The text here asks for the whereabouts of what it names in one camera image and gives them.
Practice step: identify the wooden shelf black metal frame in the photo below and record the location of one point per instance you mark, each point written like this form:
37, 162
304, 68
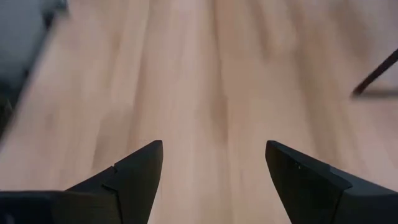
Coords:
373, 74

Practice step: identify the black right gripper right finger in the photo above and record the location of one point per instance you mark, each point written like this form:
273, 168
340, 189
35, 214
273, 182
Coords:
304, 193

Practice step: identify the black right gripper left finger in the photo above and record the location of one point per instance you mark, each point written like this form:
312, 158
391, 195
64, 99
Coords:
136, 186

